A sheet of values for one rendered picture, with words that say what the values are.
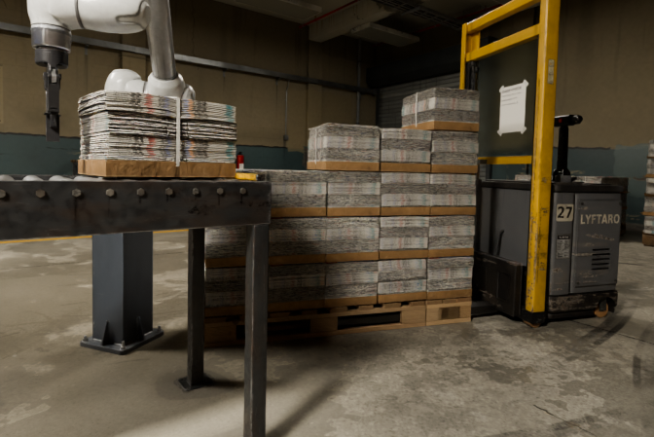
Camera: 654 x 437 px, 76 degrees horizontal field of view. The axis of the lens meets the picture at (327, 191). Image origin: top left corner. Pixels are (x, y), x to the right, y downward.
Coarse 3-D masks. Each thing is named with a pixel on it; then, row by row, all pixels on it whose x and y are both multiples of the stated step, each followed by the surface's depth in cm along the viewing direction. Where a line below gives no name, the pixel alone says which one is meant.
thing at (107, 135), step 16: (96, 96) 112; (112, 96) 107; (128, 96) 110; (144, 96) 113; (160, 96) 115; (80, 112) 125; (96, 112) 114; (112, 112) 108; (128, 112) 110; (144, 112) 112; (160, 112) 115; (80, 128) 127; (96, 128) 116; (112, 128) 108; (128, 128) 111; (144, 128) 113; (160, 128) 116; (96, 144) 116; (112, 144) 108; (128, 144) 111; (144, 144) 115; (160, 144) 116; (128, 160) 111; (144, 160) 114; (160, 160) 117; (112, 176) 108; (128, 176) 111
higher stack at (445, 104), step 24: (408, 96) 252; (432, 96) 226; (456, 96) 228; (408, 120) 251; (432, 120) 226; (456, 120) 228; (432, 144) 225; (456, 144) 229; (432, 192) 226; (456, 192) 231; (432, 216) 229; (456, 216) 232; (432, 240) 228; (456, 240) 233; (432, 264) 228; (456, 264) 233; (432, 288) 229; (456, 288) 235; (432, 312) 230; (456, 312) 235
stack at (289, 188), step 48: (288, 192) 203; (336, 192) 211; (384, 192) 218; (240, 240) 197; (288, 240) 203; (336, 240) 212; (384, 240) 219; (240, 288) 199; (288, 288) 205; (336, 288) 213; (384, 288) 221; (288, 336) 206
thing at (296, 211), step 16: (272, 208) 201; (288, 208) 203; (304, 208) 205; (320, 208) 208; (336, 208) 210; (352, 208) 213; (368, 208) 215; (384, 208) 218; (400, 208) 221; (416, 208) 223; (272, 256) 202; (288, 256) 204; (304, 256) 206; (320, 256) 209; (336, 256) 211; (352, 256) 214; (368, 256) 216; (384, 256) 220; (400, 256) 222; (416, 256) 225; (272, 304) 203; (288, 304) 205; (304, 304) 208; (320, 304) 211; (336, 304) 213; (352, 304) 216; (368, 304) 218
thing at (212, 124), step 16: (192, 112) 122; (208, 112) 125; (224, 112) 129; (192, 128) 122; (208, 128) 126; (224, 128) 129; (192, 144) 123; (208, 144) 126; (224, 144) 130; (192, 160) 123; (208, 160) 126; (224, 160) 130
